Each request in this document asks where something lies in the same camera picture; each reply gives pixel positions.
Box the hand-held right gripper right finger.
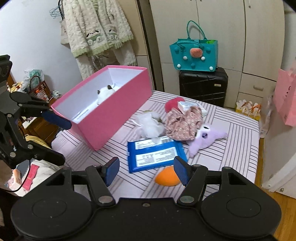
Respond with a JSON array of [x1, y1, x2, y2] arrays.
[[173, 156, 249, 208]]

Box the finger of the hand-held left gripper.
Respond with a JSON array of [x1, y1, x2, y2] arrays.
[[10, 91, 72, 130], [7, 114, 66, 168]]

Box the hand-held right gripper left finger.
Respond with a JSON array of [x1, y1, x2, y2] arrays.
[[45, 157, 120, 208]]

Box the orange makeup sponge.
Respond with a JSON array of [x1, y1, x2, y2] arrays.
[[155, 166, 181, 187]]

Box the blue wet wipes packet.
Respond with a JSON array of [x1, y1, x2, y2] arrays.
[[127, 136, 188, 174]]

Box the pink floral cloth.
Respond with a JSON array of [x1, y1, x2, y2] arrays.
[[165, 107, 204, 141]]

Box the white plush toy brown ears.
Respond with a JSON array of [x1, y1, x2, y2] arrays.
[[97, 85, 116, 105]]

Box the pink cardboard box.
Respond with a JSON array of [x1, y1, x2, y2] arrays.
[[50, 65, 153, 151]]

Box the white fluffy plush toy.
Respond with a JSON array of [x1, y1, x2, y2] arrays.
[[134, 111, 166, 139]]

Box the wooden nightstand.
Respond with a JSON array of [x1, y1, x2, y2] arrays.
[[21, 116, 60, 146]]

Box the yellow cloth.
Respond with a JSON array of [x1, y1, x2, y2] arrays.
[[24, 136, 51, 149]]

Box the small pink box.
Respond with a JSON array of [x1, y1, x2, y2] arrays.
[[22, 164, 40, 191]]

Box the white green plastic bag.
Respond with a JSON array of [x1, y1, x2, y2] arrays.
[[23, 69, 45, 86]]

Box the red patterned paper bag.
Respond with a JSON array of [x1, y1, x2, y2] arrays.
[[28, 76, 53, 101]]

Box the small orange white box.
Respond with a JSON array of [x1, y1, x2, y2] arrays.
[[7, 169, 22, 188]]

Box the purple plush toy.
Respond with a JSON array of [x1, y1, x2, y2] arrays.
[[188, 124, 229, 158]]

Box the white tissue pack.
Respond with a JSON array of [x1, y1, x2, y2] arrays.
[[178, 101, 207, 116]]

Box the pink heart plush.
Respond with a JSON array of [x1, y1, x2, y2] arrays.
[[165, 97, 185, 113]]

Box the cream cloth bag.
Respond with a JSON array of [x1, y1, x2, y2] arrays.
[[60, 20, 70, 45]]

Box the black suitcase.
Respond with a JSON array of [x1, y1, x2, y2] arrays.
[[179, 67, 229, 108]]

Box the colourful paper gift bag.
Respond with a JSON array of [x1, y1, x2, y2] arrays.
[[235, 100, 262, 121]]

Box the cream fluffy pyjamas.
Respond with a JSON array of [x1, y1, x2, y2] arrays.
[[60, 0, 137, 80]]

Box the clear plastic bag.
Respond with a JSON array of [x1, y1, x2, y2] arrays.
[[259, 93, 275, 138]]

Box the teal felt handbag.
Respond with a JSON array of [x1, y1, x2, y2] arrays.
[[169, 20, 218, 72]]

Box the pink shopping bag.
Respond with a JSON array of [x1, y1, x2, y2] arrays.
[[274, 67, 296, 127]]

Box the beige wardrobe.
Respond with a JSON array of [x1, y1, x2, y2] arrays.
[[136, 0, 286, 109]]

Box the black cable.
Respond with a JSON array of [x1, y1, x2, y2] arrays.
[[0, 159, 33, 192]]

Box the teal wire hangers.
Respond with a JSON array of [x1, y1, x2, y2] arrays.
[[50, 0, 65, 19]]

